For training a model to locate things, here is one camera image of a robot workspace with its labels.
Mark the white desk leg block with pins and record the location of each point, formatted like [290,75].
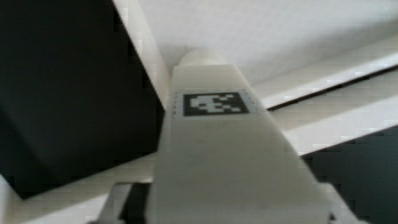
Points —
[232,179]

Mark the white desk top tray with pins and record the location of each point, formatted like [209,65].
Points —
[305,43]

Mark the white front fence rail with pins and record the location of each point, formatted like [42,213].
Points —
[342,128]

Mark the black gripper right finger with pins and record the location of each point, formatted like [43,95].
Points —
[342,214]

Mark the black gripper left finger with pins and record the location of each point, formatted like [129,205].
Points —
[125,204]

